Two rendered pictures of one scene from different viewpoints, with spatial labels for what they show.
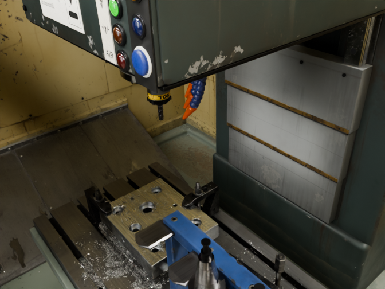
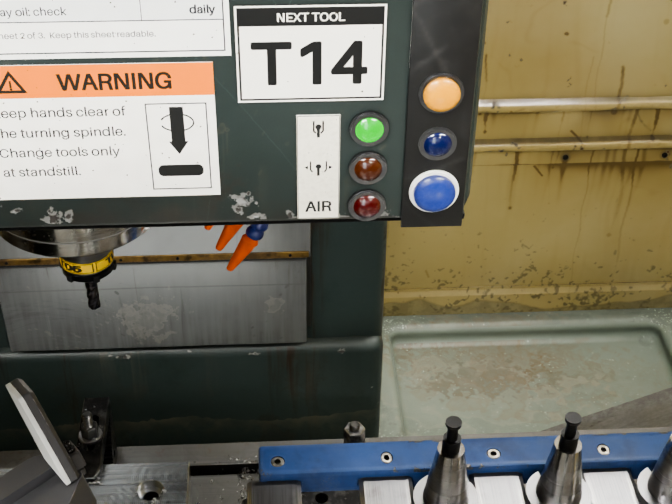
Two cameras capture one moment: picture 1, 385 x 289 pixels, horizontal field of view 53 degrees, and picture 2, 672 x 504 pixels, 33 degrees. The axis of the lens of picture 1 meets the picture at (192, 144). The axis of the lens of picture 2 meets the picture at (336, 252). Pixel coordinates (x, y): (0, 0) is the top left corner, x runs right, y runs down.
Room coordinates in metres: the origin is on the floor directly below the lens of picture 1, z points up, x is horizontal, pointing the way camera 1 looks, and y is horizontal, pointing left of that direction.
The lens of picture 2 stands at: (0.10, 0.65, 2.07)
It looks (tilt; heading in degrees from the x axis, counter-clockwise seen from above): 37 degrees down; 304
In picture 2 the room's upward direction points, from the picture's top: 1 degrees clockwise
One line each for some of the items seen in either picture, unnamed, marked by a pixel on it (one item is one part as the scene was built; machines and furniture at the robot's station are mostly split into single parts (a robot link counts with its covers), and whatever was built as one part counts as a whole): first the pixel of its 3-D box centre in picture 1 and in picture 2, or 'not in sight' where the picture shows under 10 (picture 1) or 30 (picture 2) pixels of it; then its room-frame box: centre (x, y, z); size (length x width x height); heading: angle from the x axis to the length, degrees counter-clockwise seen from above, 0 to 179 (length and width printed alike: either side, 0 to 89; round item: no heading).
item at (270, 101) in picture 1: (281, 125); (145, 206); (1.05, -0.28, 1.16); 0.48 x 0.05 x 0.51; 38
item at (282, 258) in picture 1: (278, 272); (353, 459); (0.65, -0.20, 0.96); 0.03 x 0.03 x 0.13
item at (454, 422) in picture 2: (205, 249); (452, 435); (0.42, -0.01, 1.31); 0.02 x 0.02 x 0.03
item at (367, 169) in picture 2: (118, 35); (368, 168); (0.46, 0.08, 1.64); 0.02 x 0.01 x 0.02; 38
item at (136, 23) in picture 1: (138, 26); (437, 144); (0.42, 0.05, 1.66); 0.02 x 0.01 x 0.02; 38
